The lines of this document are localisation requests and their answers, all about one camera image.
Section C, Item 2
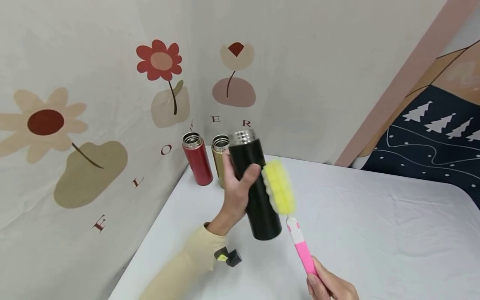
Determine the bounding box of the person's left hand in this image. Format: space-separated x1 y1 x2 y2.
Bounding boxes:
206 149 262 237

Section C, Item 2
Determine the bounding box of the person's right hand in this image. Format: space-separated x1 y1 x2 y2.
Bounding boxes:
306 256 360 300

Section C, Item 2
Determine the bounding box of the black thermos bottle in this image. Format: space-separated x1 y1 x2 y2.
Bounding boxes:
228 129 283 241

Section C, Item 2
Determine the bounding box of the pink yellow sponge bottle brush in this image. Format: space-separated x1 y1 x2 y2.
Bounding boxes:
261 160 319 277

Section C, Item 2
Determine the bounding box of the person's left forearm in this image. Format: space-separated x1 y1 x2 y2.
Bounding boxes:
139 222 228 300

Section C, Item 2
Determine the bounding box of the gold thermos bottle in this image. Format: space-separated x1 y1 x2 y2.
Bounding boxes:
211 135 230 189

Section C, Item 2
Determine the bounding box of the red thermos bottle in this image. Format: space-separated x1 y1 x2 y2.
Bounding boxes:
182 132 214 186

